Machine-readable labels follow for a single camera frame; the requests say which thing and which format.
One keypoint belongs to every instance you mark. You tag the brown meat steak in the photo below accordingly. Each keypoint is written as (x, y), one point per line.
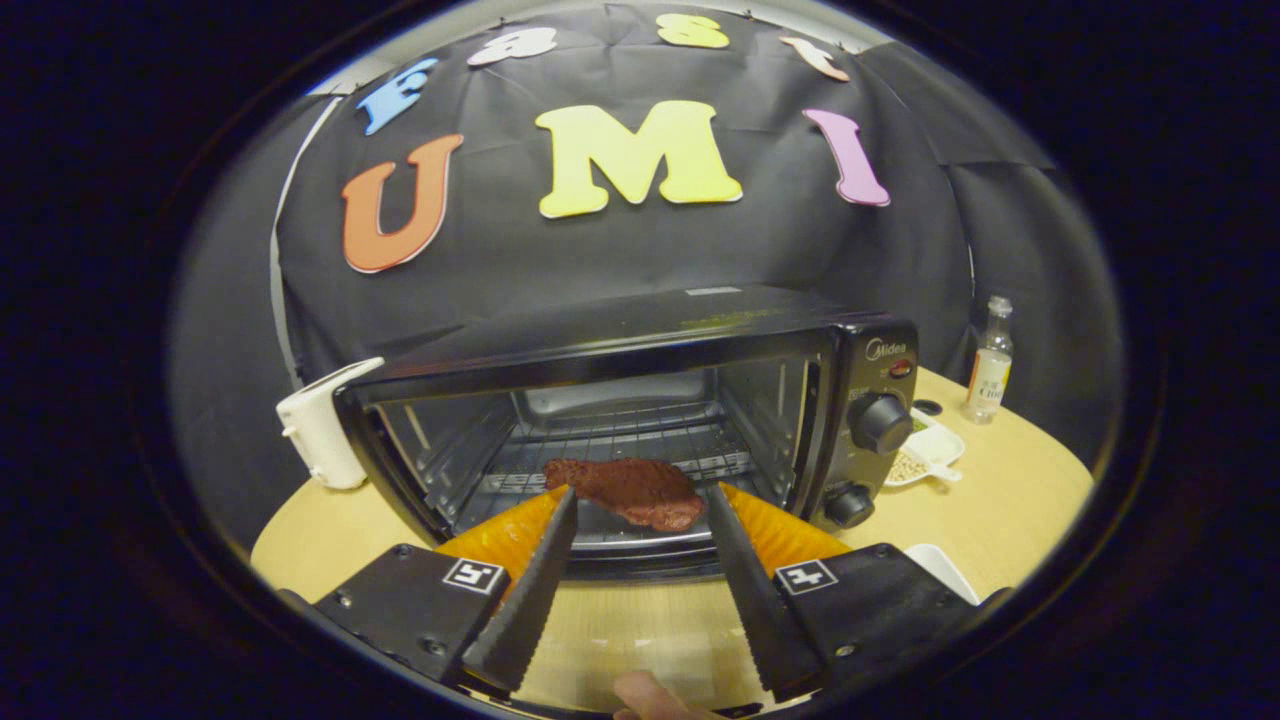
(640, 490)

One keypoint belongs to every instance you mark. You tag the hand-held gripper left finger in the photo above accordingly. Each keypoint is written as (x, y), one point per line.
(530, 590)

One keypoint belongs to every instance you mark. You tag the white rectangular dish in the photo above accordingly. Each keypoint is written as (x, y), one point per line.
(945, 570)

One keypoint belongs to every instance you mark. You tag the white bread toaster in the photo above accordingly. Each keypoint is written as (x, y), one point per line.
(320, 430)

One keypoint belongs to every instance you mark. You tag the black toaster oven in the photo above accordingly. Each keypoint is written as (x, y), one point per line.
(600, 325)

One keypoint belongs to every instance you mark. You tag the small clear glass bottle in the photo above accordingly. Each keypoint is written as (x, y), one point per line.
(990, 380)

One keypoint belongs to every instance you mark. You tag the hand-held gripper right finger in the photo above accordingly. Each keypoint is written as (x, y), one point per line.
(755, 600)

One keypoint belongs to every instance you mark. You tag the white seasoning dish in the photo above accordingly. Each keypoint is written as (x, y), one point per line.
(935, 446)

